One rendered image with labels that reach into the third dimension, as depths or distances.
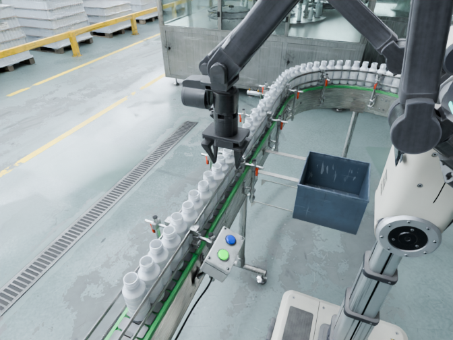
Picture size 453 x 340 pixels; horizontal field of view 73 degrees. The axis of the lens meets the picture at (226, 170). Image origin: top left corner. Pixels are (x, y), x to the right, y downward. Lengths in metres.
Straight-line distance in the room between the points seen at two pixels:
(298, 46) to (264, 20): 3.68
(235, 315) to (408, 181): 1.49
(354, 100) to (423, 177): 1.76
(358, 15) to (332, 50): 3.20
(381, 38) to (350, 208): 0.76
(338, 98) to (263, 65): 2.07
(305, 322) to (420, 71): 1.46
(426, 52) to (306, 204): 1.05
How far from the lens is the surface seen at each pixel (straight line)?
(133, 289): 0.87
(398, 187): 0.90
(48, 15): 7.51
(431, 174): 0.87
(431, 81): 0.62
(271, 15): 0.61
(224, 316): 2.10
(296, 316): 1.84
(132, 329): 0.98
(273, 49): 4.36
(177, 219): 1.01
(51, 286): 2.49
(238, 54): 0.63
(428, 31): 0.60
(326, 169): 1.76
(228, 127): 0.70
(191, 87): 0.71
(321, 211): 1.55
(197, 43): 4.74
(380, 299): 1.32
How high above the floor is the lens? 1.85
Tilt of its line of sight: 36 degrees down
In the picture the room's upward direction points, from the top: straight up
